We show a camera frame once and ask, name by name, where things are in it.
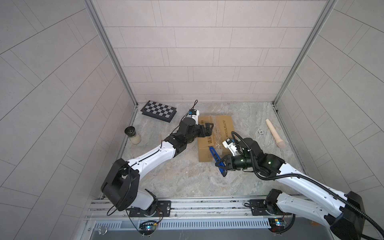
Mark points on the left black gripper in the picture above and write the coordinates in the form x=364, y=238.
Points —
x=206, y=133

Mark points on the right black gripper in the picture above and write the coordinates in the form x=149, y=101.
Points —
x=229, y=162

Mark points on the blue utility knife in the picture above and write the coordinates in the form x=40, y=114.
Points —
x=218, y=162

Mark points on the brown cardboard express box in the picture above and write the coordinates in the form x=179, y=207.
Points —
x=223, y=126

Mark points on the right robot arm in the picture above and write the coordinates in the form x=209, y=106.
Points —
x=341, y=212

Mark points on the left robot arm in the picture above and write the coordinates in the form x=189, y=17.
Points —
x=121, y=186

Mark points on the black white chessboard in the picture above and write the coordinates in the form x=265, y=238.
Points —
x=159, y=111

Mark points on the wooden rolling pin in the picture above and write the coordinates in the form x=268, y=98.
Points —
x=279, y=141

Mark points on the glass jar black lid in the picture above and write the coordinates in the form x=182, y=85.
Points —
x=133, y=136

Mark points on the right green circuit board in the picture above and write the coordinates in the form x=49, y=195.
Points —
x=277, y=224

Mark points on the green circuit board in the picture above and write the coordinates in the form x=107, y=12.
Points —
x=277, y=224
x=148, y=227

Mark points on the left green circuit board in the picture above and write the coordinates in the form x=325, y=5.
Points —
x=148, y=227

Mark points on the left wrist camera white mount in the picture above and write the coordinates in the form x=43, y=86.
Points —
x=194, y=114

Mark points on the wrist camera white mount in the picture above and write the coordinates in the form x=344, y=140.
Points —
x=230, y=145
x=194, y=114

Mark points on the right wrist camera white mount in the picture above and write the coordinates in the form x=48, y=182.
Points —
x=230, y=145

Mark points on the aluminium front rail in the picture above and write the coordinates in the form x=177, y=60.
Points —
x=226, y=213

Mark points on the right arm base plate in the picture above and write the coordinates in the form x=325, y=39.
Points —
x=263, y=208

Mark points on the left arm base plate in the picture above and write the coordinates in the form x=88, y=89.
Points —
x=156, y=209

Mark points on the metal ring hook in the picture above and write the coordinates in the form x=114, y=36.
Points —
x=102, y=230

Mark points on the left corner aluminium post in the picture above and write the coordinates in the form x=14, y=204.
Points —
x=89, y=5

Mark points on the corner aluminium post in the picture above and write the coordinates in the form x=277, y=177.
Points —
x=89, y=5
x=326, y=11

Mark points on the right corner aluminium post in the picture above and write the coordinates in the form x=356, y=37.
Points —
x=326, y=11

